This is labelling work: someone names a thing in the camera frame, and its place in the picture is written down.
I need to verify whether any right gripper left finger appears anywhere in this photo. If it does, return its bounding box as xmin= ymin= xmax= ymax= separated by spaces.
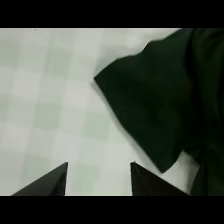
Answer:
xmin=12 ymin=162 xmax=69 ymax=197

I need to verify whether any dark green T-shirt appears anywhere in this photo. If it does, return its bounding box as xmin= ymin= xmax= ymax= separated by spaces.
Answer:
xmin=93 ymin=28 xmax=224 ymax=197

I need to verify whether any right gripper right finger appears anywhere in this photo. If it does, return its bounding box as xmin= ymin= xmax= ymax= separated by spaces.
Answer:
xmin=130 ymin=161 xmax=191 ymax=197

